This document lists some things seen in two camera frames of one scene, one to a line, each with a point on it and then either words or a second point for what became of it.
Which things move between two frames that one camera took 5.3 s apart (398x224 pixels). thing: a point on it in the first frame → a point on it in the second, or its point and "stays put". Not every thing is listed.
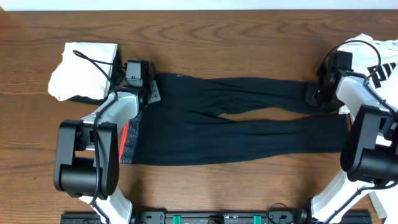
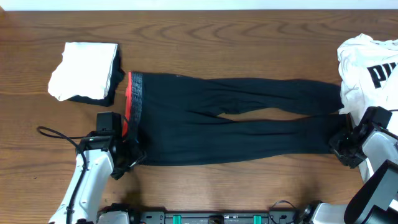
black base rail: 212,217 stays put
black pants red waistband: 186,125 stays put
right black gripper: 311,89 → 334,144
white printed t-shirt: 377,60 stays put
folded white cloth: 84,70 stays put
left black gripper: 148,101 → 130,157
